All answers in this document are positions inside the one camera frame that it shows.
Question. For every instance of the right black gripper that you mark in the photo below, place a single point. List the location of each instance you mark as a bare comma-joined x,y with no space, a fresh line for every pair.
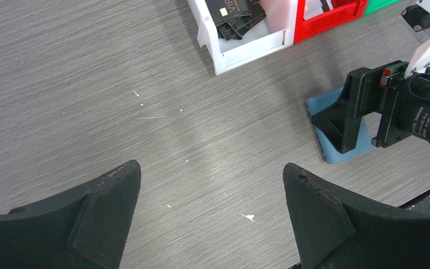
404,108

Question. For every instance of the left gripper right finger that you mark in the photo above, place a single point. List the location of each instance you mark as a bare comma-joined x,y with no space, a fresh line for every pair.
337,228

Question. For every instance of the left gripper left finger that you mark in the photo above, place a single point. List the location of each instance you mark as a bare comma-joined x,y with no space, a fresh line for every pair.
83,227

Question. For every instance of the blue card holder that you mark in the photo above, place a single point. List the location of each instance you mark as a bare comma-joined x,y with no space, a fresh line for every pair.
341,132

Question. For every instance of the white credit cards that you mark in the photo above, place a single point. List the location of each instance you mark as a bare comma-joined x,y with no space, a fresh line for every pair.
315,8

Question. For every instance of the black credit cards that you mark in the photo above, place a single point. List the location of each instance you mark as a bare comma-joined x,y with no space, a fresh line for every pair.
234,18

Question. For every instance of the red plastic bin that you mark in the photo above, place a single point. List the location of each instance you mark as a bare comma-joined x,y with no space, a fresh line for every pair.
344,11

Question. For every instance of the white plastic bin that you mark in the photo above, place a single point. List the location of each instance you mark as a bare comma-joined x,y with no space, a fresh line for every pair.
274,33

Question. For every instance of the green plastic bin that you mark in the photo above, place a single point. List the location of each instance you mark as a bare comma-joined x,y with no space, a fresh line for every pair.
376,5

